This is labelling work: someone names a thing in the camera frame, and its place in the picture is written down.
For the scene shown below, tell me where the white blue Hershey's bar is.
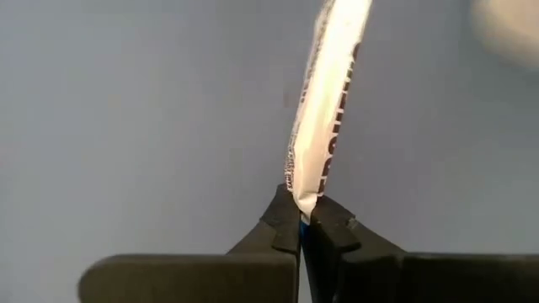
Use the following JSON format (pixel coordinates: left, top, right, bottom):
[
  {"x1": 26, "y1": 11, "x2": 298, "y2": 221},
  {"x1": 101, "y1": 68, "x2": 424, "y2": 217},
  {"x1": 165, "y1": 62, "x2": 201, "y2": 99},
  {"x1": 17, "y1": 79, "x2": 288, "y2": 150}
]
[{"x1": 284, "y1": 0, "x2": 374, "y2": 224}]

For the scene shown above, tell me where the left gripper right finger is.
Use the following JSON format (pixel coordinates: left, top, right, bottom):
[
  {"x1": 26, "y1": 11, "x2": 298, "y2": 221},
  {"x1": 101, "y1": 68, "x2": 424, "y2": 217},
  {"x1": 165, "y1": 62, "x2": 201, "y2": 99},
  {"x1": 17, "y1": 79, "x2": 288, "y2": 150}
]
[{"x1": 301, "y1": 194, "x2": 405, "y2": 303}]

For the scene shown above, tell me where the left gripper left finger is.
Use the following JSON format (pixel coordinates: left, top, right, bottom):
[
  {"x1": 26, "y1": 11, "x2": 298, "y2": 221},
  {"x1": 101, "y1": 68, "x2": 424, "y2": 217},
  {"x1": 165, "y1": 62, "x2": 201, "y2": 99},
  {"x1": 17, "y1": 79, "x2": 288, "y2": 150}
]
[{"x1": 227, "y1": 183, "x2": 302, "y2": 303}]

